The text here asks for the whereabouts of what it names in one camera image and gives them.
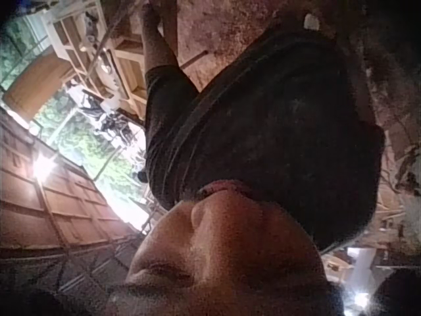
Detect brown panelled wooden doors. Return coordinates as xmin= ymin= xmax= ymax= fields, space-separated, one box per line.
xmin=0 ymin=107 xmax=136 ymax=259

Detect small white scrap piece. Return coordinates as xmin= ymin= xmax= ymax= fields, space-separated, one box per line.
xmin=303 ymin=13 xmax=320 ymax=31

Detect unfinished wooden furniture frames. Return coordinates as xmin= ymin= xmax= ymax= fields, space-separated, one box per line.
xmin=44 ymin=0 xmax=149 ymax=115

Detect thin dark rod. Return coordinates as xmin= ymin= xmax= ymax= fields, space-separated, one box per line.
xmin=180 ymin=49 xmax=209 ymax=70

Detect white pillar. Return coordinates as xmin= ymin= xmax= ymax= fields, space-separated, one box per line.
xmin=343 ymin=246 xmax=374 ymax=286

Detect parked motorcycles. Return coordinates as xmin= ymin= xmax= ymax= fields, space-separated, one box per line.
xmin=80 ymin=88 xmax=141 ymax=144

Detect heap of wood pieces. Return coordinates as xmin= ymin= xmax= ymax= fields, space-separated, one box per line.
xmin=361 ymin=65 xmax=421 ymax=267

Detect plain wooden board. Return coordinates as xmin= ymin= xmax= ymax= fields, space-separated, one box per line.
xmin=2 ymin=54 xmax=74 ymax=115

